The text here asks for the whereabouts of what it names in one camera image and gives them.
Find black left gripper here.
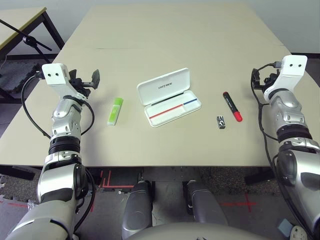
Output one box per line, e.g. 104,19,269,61
68,69,102,99

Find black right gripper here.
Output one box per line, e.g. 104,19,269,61
251,67,280,92

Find black marker with red cap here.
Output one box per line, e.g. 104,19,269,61
222,91,243,123

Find green highlighter pen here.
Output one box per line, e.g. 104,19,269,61
106,97,125,126

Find white plastic pencil case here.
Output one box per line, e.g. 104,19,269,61
136,67,202,128

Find black tripod stand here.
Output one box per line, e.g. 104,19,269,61
0,19,53,63

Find black foam floor mat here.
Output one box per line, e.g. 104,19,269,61
0,62,42,95

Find black table foot bar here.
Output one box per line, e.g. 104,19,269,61
0,165,37,181
243,168,277,186

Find grey robot right leg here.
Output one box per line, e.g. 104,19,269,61
186,180,228,226

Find grey robot leg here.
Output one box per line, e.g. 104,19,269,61
186,180,228,226
121,180,154,240

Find grey robot left leg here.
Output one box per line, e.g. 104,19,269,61
121,180,154,240

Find light blue floor object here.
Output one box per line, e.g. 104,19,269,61
277,218,293,237

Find white perforated shoe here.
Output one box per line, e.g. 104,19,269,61
291,226,307,240

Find grey robot torso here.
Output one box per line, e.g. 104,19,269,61
124,222,278,240

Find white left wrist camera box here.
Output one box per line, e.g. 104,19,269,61
41,63,88,101

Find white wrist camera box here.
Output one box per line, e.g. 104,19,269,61
41,63,88,101
263,55,308,101

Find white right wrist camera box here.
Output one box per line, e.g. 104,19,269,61
263,55,308,101

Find beige side table black frame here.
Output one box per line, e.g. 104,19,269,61
0,6,66,100

